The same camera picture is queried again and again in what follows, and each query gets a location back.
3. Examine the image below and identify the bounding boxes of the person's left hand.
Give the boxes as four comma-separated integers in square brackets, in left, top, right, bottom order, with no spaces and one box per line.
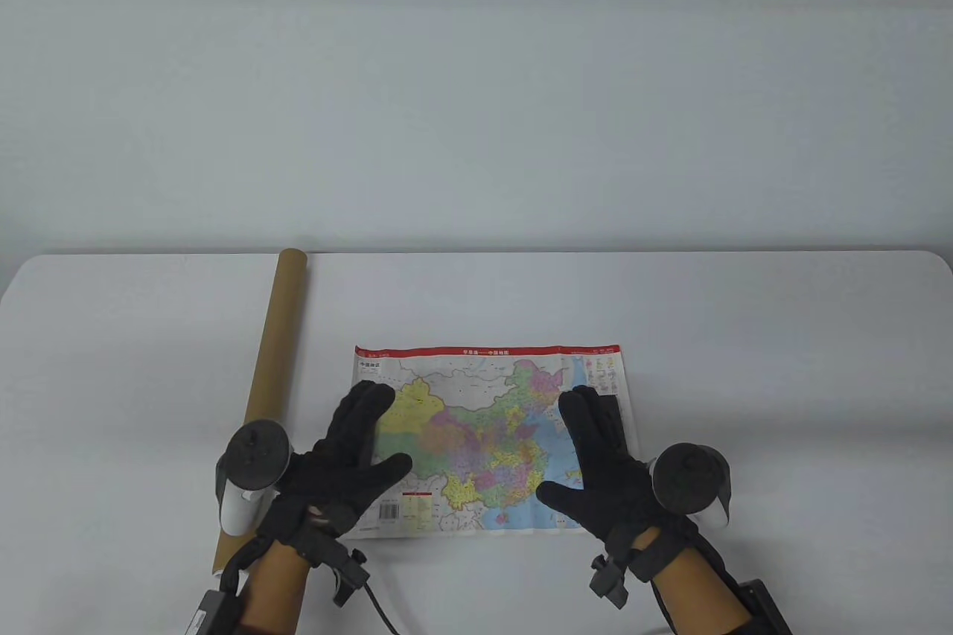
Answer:
[257,380,415,540]

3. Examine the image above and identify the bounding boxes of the person's right hand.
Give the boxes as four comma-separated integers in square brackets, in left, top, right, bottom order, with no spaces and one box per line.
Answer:
[536,386,657,543]

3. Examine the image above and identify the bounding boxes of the colourful paper map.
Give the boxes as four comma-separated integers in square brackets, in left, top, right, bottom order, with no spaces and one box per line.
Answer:
[350,345,643,540]

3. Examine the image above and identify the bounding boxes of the black forearm box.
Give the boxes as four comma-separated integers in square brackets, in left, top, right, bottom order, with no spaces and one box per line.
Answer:
[181,588,243,635]
[736,578,794,635]

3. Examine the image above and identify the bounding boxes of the person's right forearm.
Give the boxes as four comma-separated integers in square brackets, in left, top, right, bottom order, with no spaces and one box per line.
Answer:
[649,525,754,635]

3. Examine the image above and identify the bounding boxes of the person's left forearm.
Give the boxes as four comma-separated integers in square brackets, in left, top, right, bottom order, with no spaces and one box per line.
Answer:
[237,537,312,635]

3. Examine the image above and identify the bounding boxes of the black and white wrist controller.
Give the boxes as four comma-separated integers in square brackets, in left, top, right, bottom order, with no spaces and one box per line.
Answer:
[651,443,733,529]
[215,421,293,537]

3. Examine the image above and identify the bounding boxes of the brown cardboard tube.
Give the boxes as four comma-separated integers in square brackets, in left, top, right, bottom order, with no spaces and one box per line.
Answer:
[210,249,312,573]

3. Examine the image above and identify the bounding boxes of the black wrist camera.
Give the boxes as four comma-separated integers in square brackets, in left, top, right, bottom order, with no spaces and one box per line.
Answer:
[589,552,634,608]
[330,548,372,607]

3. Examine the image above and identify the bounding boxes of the black cable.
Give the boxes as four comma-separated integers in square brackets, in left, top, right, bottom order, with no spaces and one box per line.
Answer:
[362,581,408,635]

